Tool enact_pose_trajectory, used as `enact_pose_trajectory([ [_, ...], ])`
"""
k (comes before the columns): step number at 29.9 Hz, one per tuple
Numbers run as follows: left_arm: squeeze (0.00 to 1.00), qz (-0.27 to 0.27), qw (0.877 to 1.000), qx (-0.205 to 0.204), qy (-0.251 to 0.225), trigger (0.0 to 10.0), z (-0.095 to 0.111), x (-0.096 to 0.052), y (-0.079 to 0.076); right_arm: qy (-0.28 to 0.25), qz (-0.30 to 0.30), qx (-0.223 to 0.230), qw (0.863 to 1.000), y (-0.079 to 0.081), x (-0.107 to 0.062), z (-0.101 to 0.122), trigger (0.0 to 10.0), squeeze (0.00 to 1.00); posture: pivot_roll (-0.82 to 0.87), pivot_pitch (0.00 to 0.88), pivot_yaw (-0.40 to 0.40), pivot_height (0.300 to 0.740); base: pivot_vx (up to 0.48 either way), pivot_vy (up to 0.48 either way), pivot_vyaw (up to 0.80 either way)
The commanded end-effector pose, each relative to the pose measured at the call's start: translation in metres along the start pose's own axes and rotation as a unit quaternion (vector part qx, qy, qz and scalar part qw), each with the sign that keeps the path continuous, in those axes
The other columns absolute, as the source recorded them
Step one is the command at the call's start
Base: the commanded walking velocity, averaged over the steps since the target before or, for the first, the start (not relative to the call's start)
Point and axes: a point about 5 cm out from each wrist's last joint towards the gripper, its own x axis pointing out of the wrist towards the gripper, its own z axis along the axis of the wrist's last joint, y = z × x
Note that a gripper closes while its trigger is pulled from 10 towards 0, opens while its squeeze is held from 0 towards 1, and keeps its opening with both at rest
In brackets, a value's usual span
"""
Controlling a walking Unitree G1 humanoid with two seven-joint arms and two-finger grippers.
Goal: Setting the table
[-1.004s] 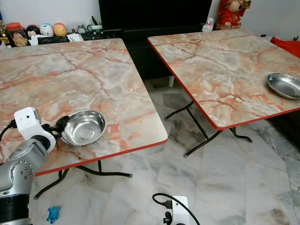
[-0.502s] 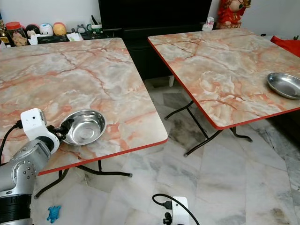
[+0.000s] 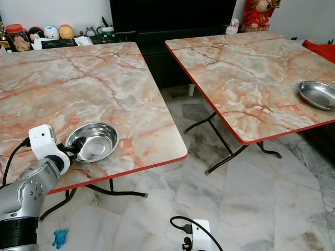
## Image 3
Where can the round stainless steel bowl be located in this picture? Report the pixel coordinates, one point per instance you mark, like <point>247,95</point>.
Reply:
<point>318,94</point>
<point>98,140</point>

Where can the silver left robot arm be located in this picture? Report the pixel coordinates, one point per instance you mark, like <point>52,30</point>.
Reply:
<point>26,193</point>

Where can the marble pattern folding table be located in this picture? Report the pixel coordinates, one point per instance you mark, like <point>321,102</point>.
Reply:
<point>89,89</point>
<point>246,78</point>

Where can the blue floor toy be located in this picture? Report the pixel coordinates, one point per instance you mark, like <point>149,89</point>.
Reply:
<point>60,238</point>

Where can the white paper sheet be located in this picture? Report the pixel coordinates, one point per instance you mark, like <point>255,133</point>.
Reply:
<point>82,41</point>

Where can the small grey figure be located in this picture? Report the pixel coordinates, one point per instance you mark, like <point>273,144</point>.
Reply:
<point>89,32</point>

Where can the orange round toy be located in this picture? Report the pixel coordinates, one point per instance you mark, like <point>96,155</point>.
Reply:
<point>66,31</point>

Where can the white round toy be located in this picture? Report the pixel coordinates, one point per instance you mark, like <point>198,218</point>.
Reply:
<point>51,32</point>

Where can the green mug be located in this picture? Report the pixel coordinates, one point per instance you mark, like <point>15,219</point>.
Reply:
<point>108,32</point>

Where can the black round toy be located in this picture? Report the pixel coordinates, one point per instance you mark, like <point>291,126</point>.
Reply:
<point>35,32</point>

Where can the red lidded snack jar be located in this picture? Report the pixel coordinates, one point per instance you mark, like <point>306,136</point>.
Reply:
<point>18,39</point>

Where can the black television screen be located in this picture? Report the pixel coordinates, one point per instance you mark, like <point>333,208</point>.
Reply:
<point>172,14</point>

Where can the small white figure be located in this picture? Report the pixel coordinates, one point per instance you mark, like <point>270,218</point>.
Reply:
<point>232,26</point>

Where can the red figurine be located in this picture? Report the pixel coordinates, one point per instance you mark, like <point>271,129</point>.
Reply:
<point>259,14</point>

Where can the red cloth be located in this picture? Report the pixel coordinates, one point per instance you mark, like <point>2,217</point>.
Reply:
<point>320,50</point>

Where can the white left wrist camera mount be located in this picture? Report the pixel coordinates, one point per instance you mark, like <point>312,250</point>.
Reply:
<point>43,140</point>

